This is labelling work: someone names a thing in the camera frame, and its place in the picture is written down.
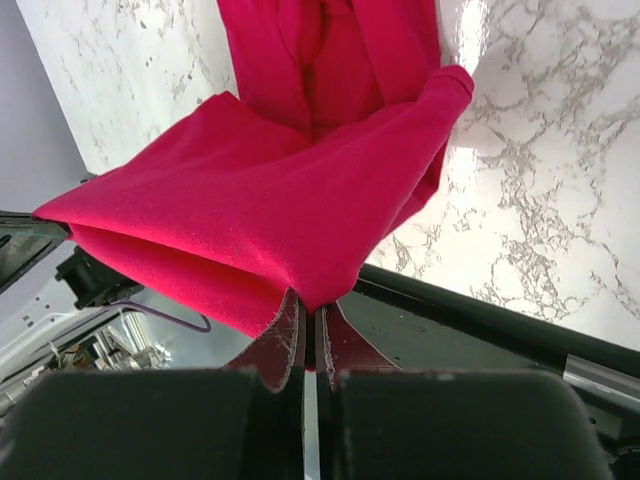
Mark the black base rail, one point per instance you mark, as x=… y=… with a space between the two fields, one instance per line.
x=421 y=326

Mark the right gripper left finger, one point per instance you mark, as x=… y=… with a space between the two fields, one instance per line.
x=240 y=421

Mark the red t-shirt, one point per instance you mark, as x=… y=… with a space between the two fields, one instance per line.
x=335 y=137

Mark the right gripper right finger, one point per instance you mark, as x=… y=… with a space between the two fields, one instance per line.
x=377 y=421

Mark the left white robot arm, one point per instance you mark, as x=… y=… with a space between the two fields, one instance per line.
x=48 y=285

